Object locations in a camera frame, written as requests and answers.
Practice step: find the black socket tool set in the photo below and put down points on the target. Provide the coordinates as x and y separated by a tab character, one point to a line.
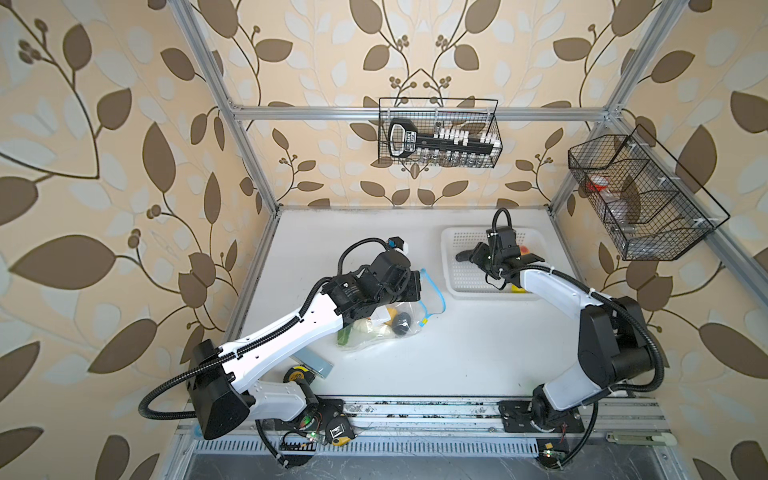
403	139

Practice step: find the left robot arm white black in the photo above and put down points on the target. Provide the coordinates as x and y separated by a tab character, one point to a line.
223	386

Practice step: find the yellow black device on rail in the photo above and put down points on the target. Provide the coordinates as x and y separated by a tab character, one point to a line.
339	431

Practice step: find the dark toy eggplant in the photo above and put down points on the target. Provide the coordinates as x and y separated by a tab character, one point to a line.
465	256

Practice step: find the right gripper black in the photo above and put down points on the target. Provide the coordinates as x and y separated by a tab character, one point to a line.
487	258

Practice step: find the black wire basket back wall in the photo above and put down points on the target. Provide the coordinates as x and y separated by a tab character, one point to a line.
429	113

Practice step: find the clear zip bag blue zipper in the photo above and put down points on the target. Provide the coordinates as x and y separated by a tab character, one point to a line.
431	305

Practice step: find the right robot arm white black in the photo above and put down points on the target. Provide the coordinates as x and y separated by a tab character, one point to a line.
615	351

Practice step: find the white perforated plastic basket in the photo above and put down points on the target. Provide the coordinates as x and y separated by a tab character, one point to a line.
468	266

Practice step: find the yellow black tape measure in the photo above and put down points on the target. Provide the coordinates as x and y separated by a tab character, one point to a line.
299	372

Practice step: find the black wire basket right wall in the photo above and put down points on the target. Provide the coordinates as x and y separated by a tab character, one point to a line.
655	208

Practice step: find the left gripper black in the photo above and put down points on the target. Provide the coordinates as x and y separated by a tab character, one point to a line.
405	287

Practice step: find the black wire basket wall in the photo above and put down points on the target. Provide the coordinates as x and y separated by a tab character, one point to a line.
655	208
429	113

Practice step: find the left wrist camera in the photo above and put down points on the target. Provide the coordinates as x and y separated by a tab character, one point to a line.
398	244

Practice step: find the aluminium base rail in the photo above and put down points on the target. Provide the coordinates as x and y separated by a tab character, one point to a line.
444	416

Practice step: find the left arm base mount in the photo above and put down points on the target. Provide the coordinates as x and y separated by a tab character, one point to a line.
316	417

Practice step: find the grey blue flat plate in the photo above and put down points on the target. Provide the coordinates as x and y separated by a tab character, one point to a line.
314	362

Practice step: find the small yellow toy fruit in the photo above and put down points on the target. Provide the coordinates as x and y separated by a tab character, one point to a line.
392	313

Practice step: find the black toy item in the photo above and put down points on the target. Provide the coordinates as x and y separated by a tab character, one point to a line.
401	326

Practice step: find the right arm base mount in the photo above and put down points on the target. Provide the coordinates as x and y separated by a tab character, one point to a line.
529	416

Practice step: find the red capped item in basket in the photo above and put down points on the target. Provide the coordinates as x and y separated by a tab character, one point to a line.
596	184

